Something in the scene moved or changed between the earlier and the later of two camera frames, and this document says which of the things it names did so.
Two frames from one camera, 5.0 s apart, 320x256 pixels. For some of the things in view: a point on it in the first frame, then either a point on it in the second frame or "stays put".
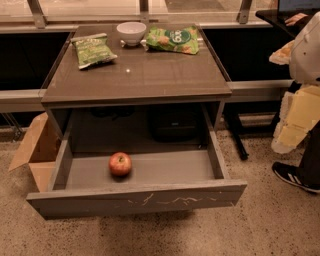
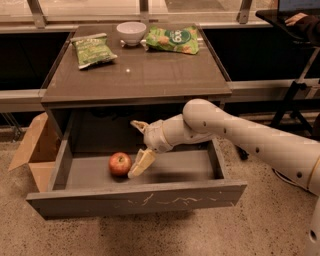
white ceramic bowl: x=131 y=32 stays put
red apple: x=120 y=164 stays put
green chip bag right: x=182 y=38 stays put
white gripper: x=306 y=60 -> x=155 y=136
